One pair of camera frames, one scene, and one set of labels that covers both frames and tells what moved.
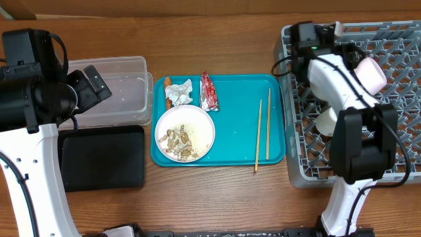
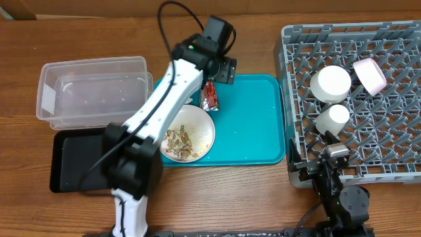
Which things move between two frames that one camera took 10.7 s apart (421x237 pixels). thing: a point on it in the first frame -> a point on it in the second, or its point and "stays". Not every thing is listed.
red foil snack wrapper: (208, 97) stays
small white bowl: (370, 74) stays
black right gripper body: (349, 54) -> (325, 185)
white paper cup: (325, 122) stays
